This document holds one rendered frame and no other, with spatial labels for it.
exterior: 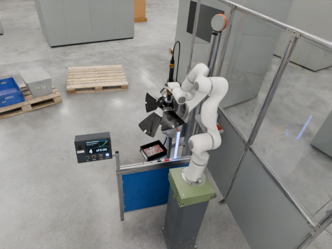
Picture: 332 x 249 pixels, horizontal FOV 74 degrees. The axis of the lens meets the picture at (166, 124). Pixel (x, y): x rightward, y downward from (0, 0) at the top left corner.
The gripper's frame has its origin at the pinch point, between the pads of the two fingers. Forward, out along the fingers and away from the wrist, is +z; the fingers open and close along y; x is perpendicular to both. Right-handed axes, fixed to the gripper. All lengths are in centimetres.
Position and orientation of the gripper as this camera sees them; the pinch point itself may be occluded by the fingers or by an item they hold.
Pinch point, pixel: (170, 81)
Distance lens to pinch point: 201.4
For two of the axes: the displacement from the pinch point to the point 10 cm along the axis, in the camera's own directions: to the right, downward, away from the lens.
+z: -2.7, -6.1, 7.4
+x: 0.8, -7.8, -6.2
